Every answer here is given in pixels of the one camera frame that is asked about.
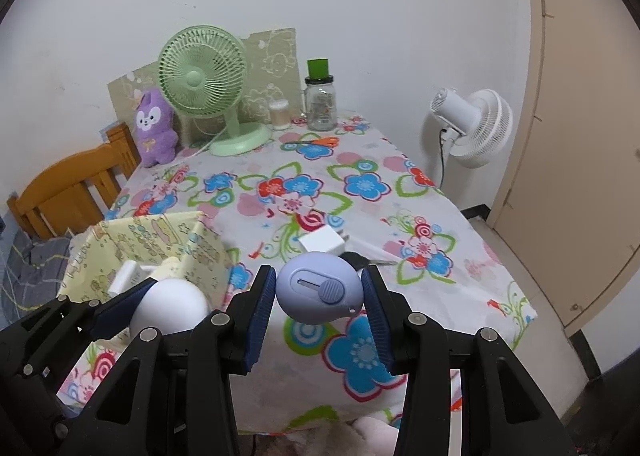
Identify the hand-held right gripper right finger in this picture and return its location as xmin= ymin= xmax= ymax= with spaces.
xmin=360 ymin=267 xmax=576 ymax=456

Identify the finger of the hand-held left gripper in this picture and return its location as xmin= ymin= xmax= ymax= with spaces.
xmin=15 ymin=280 xmax=158 ymax=372

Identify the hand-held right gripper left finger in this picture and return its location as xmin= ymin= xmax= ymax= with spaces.
xmin=70 ymin=265 xmax=277 ymax=456

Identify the lavender egg-shaped utility cutter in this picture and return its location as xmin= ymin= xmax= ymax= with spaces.
xmin=276 ymin=252 xmax=362 ymax=324

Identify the white egg-shaped object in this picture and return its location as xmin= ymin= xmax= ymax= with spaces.
xmin=129 ymin=278 xmax=211 ymax=337

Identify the yellow cartoon print box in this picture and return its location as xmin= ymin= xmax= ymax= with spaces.
xmin=56 ymin=211 xmax=235 ymax=331

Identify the white plastic piece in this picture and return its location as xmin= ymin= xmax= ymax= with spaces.
xmin=109 ymin=260 xmax=161 ymax=297

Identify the white charger adapter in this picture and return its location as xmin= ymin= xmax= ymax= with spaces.
xmin=299 ymin=228 xmax=351 ymax=257

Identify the blue plaid cloth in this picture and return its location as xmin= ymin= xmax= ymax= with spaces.
xmin=0 ymin=231 xmax=73 ymax=321

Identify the wooden chair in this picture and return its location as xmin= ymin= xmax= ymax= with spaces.
xmin=6 ymin=122 xmax=142 ymax=240

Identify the floral tablecloth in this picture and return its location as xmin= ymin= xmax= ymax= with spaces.
xmin=55 ymin=116 xmax=538 ymax=434

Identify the purple plush toy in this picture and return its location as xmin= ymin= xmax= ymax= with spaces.
xmin=134 ymin=88 xmax=180 ymax=167

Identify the cotton swab container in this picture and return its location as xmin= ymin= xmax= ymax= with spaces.
xmin=269 ymin=100 xmax=292 ymax=131

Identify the white clip fan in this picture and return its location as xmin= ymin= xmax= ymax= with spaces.
xmin=420 ymin=87 xmax=514 ymax=169

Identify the glass jar with green lid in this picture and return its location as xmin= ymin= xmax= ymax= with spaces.
xmin=301 ymin=58 xmax=339 ymax=133

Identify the green desk fan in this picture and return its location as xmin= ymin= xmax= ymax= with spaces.
xmin=157 ymin=26 xmax=273 ymax=157

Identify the beige patterned cardboard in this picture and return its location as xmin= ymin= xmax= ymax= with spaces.
xmin=107 ymin=27 xmax=297 ymax=147

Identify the beige door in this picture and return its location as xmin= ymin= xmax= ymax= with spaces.
xmin=487 ymin=0 xmax=640 ymax=341

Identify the black handled key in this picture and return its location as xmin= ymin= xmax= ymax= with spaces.
xmin=344 ymin=252 xmax=396 ymax=271

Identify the black fan cable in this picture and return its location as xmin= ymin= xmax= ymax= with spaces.
xmin=438 ymin=128 xmax=448 ymax=189

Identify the white fan cord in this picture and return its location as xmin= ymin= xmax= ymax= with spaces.
xmin=175 ymin=133 xmax=223 ymax=159

